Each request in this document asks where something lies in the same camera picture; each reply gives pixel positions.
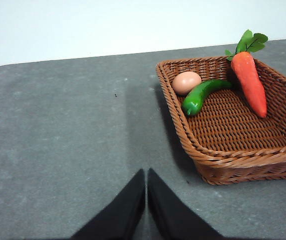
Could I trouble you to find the green toy cucumber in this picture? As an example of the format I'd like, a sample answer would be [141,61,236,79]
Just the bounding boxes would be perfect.
[181,79,233,117]

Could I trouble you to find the brown wicker basket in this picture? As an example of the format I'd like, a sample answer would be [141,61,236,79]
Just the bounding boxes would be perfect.
[155,55,286,186]

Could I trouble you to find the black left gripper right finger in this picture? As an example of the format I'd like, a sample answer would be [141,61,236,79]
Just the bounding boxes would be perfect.
[147,167,225,240]

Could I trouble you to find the beige toy egg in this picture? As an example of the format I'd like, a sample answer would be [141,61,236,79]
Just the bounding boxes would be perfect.
[172,71,202,96]

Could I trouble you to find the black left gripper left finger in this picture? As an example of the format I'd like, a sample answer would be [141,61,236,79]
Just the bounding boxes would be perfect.
[70,168,146,240]

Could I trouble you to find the orange toy carrot, green leaves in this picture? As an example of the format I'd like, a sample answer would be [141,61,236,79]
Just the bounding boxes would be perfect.
[224,29,269,119]

